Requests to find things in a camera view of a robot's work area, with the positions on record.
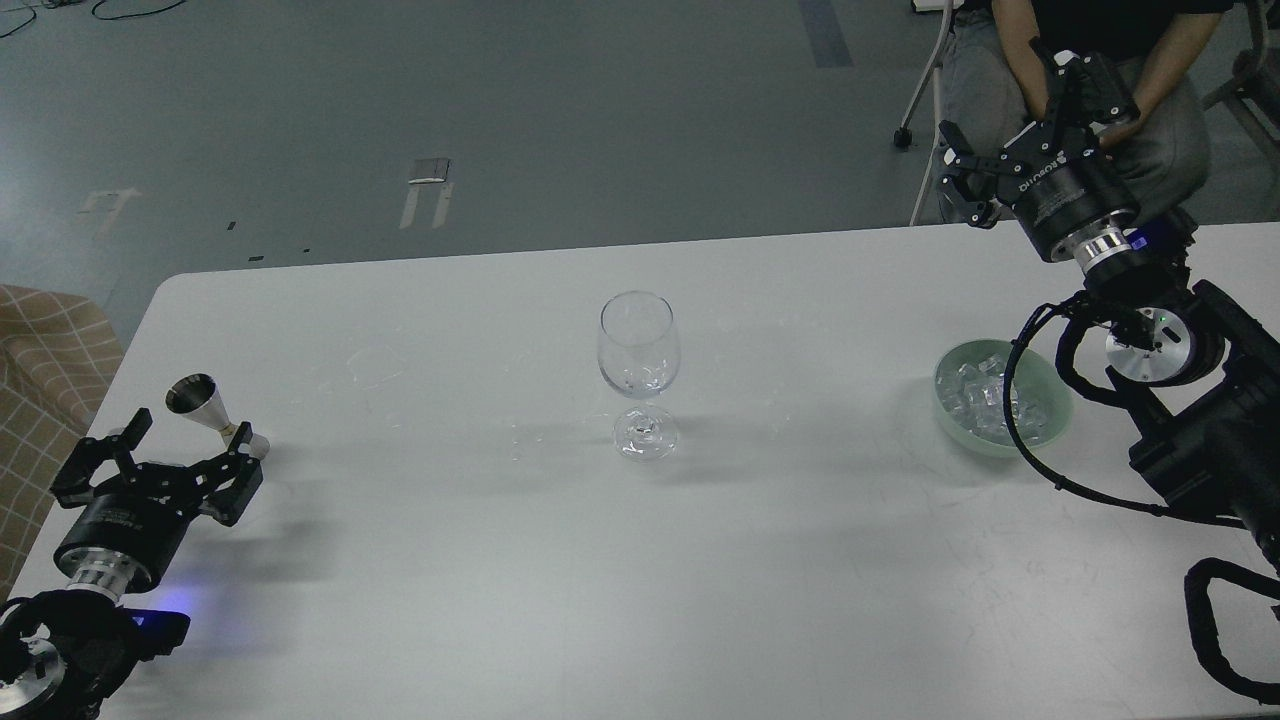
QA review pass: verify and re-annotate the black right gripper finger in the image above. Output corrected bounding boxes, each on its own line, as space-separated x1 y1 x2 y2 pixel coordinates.
1030 38 1140 131
937 120 1016 229

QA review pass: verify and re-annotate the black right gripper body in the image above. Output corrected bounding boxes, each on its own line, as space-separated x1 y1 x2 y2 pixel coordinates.
1000 122 1139 266

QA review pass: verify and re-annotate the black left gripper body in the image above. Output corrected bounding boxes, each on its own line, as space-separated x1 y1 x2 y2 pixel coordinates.
52 462 212 593

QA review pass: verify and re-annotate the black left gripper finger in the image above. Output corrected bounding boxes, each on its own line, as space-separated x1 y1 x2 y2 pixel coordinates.
186 450 262 527
50 407 154 509

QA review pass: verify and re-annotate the steel double jigger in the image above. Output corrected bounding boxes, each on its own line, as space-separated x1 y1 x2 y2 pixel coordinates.
165 373 270 460

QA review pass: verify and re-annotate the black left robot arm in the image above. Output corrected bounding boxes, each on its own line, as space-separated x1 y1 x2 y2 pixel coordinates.
3 407 264 719

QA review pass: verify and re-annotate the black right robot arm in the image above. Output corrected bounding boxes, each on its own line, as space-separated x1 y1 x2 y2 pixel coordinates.
940 38 1277 565

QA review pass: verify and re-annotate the green bowl of ice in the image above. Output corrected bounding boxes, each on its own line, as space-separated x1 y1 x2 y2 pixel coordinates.
931 340 1074 457

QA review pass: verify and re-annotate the clear wine glass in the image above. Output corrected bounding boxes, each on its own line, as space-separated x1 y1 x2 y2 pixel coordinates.
596 290 682 462

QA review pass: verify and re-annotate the white metal chair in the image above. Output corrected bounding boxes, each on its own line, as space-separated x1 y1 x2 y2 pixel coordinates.
892 1 964 225

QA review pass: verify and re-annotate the seated person in black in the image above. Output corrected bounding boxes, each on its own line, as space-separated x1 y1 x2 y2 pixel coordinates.
940 0 1236 223

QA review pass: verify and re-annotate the beige checked sofa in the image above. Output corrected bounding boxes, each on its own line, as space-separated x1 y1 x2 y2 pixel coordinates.
1 284 124 600

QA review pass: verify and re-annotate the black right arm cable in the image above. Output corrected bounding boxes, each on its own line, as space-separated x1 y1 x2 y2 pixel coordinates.
1001 300 1245 527

